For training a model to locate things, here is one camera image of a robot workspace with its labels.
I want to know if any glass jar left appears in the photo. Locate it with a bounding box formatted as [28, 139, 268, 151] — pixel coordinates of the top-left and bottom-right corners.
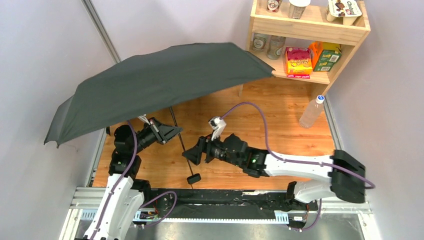
[252, 32, 268, 52]

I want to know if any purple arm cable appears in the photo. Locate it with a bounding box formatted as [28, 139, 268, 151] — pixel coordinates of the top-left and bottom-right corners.
[221, 101, 376, 190]
[88, 119, 138, 240]

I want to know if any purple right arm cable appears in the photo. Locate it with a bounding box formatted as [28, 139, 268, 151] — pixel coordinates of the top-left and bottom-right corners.
[221, 101, 376, 190]

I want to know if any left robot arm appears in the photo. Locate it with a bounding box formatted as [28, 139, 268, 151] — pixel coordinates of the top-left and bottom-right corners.
[82, 117, 183, 240]

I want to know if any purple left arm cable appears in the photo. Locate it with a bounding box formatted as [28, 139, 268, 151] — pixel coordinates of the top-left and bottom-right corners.
[88, 119, 138, 240]

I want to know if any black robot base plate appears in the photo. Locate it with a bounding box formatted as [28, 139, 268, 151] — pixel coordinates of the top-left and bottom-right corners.
[146, 188, 318, 220]

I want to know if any glass jar right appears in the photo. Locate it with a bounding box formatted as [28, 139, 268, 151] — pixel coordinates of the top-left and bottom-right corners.
[266, 35, 286, 60]

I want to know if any red white can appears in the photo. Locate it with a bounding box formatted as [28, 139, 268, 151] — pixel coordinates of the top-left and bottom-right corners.
[266, 0, 282, 14]

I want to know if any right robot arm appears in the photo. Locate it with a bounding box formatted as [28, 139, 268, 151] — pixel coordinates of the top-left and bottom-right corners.
[182, 134, 366, 204]

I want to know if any glass jar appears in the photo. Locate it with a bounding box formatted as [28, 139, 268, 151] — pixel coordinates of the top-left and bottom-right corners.
[252, 32, 268, 52]
[266, 35, 286, 60]

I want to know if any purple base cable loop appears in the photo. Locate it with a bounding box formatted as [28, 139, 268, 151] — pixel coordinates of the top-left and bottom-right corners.
[139, 190, 178, 229]

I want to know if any clear plastic water bottle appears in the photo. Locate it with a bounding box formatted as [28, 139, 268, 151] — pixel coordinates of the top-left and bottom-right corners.
[298, 95, 325, 129]

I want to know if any aluminium frame rail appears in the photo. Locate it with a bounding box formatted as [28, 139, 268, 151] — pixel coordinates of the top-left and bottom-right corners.
[59, 187, 382, 240]

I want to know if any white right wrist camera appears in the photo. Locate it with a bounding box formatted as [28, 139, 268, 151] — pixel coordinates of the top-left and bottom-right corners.
[208, 116, 227, 141]

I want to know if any orange pink sponge box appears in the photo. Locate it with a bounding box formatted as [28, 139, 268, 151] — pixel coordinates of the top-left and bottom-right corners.
[284, 46, 313, 79]

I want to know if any wooden shelf unit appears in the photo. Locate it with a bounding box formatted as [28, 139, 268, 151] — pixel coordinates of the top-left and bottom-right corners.
[245, 0, 371, 98]

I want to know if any clear cup with lid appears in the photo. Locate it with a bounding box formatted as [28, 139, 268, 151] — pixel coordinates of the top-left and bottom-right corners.
[288, 0, 311, 20]

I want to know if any yogurt cup multipack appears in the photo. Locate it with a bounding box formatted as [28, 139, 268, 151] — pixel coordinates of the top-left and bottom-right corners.
[326, 0, 362, 26]

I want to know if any green orange carton box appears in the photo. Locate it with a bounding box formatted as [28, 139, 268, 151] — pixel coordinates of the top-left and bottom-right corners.
[308, 41, 342, 72]

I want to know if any black folding umbrella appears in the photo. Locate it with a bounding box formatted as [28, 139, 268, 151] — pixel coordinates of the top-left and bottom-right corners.
[43, 42, 275, 185]

